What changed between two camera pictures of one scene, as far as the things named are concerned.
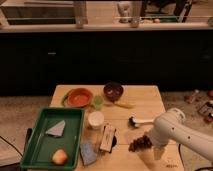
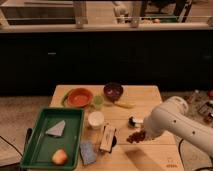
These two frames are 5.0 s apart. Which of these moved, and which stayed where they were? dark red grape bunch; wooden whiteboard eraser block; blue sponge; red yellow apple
Moved: dark red grape bunch
Stayed: blue sponge; red yellow apple; wooden whiteboard eraser block
